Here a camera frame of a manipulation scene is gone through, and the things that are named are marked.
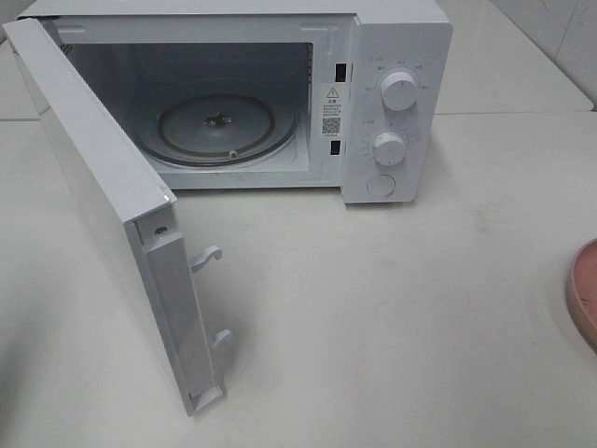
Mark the white upper power knob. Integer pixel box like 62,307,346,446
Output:
379,68,419,112

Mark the white microwave oven body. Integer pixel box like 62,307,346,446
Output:
14,1,452,203

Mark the white microwave door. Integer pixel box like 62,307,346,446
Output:
5,19,232,414

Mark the round white door button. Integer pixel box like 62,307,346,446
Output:
367,175,396,198

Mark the white timer knob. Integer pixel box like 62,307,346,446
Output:
372,132,407,166

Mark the white warning label sticker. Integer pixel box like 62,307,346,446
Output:
318,83,347,138

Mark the pink round plate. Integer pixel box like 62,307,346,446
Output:
566,239,596,352

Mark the glass microwave turntable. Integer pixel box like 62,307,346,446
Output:
154,93,299,167

